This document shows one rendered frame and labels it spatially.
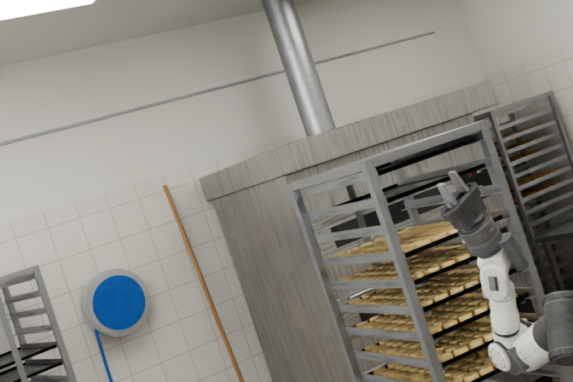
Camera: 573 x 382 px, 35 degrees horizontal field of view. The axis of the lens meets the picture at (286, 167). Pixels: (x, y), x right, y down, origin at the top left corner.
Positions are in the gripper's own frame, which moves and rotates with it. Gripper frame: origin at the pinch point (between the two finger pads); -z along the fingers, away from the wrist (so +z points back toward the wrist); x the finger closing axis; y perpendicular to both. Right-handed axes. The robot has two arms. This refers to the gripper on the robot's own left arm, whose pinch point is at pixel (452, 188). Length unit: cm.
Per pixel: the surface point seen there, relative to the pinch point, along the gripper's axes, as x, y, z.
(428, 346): 2, -54, 62
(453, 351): 11, -58, 74
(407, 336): 7, -70, 64
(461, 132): 58, -56, 21
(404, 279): 10, -57, 42
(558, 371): 33, -46, 102
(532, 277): 46, -48, 72
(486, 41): 378, -351, 136
